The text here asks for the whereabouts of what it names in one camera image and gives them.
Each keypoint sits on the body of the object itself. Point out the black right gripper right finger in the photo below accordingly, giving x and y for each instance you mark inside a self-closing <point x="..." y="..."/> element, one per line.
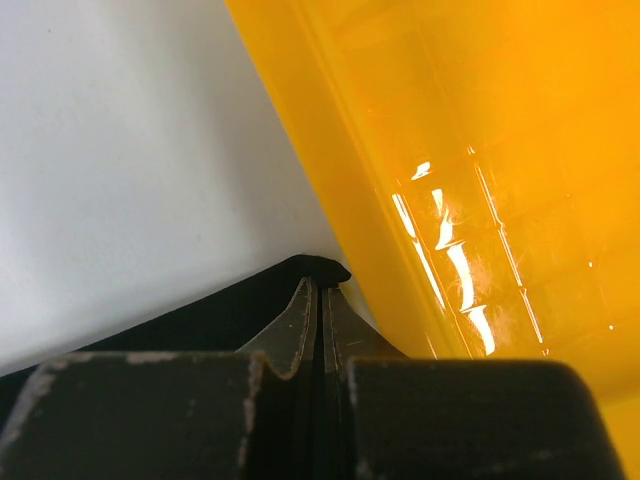
<point x="387" y="416"/>

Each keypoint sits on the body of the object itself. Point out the black t-shirt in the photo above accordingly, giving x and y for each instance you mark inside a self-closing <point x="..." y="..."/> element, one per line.
<point x="229" y="318"/>

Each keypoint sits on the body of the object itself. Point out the yellow plastic tray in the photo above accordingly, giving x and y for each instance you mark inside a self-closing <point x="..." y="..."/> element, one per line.
<point x="478" y="162"/>

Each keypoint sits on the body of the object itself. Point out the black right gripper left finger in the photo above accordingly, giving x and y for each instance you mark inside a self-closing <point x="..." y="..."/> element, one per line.
<point x="171" y="414"/>

